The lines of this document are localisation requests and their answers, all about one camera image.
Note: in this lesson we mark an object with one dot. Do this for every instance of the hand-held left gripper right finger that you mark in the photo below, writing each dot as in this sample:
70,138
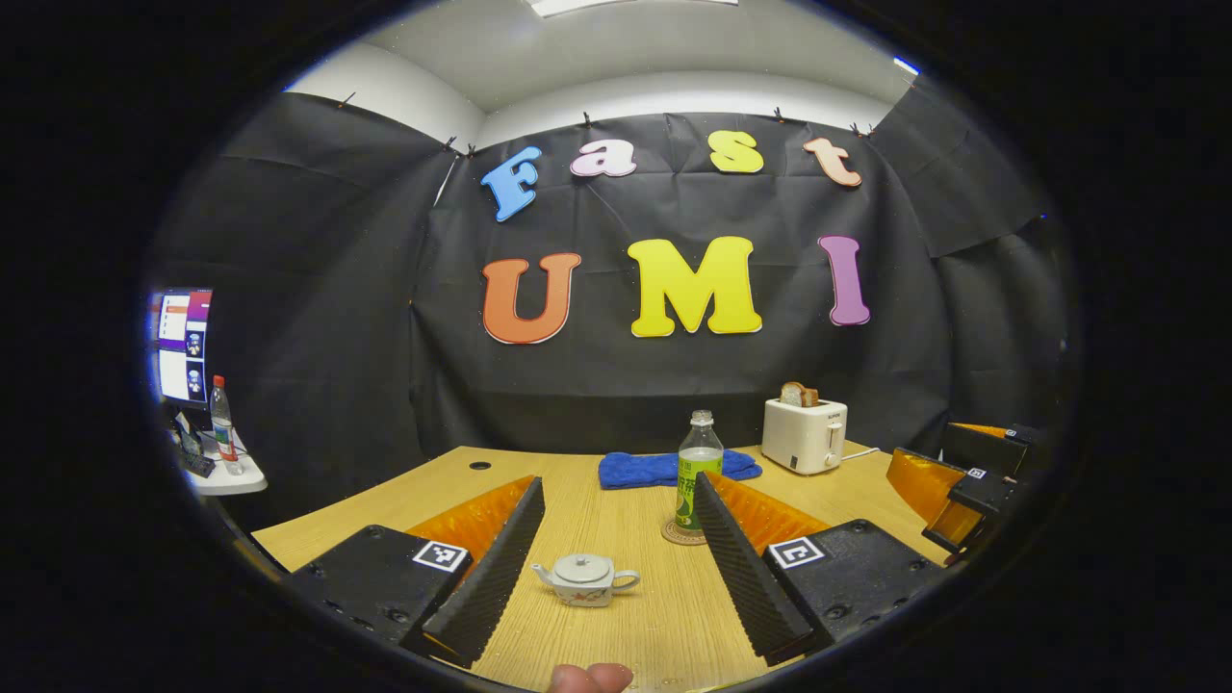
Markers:
741,577

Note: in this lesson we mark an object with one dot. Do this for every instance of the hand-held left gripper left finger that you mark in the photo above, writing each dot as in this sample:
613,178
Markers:
496,577

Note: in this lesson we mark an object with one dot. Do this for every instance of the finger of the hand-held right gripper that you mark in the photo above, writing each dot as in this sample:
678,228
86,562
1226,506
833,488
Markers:
982,491
977,448

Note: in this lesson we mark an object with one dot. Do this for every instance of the round brown coaster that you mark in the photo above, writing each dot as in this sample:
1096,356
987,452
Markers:
679,535

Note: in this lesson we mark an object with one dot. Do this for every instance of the white teacup lid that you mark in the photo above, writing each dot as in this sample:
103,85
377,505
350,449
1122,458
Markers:
582,567

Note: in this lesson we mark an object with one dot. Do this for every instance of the green label water bottle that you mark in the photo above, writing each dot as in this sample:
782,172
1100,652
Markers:
698,462

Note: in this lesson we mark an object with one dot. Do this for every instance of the red cap plastic bottle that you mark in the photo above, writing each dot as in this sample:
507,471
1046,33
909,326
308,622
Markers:
225,433

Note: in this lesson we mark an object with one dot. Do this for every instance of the blue towel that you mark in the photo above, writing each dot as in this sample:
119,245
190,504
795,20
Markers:
640,470

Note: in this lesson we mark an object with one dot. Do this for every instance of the white toaster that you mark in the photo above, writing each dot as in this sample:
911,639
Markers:
804,438

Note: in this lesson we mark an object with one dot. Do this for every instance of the bread slice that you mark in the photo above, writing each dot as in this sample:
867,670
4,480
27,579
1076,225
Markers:
799,395

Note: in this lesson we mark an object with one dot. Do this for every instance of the black backdrop cloth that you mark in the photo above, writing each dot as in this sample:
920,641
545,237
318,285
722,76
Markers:
626,385

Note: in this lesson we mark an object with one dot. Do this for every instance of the white side table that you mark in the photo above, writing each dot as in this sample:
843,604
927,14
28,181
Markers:
236,478

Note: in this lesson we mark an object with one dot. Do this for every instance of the black keyboard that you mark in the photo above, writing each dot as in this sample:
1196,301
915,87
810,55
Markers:
197,464

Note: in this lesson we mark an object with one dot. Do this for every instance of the computer monitor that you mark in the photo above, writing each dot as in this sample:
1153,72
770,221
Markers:
183,346

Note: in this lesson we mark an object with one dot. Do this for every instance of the ceiling light panel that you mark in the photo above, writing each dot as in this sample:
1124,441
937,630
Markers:
635,5

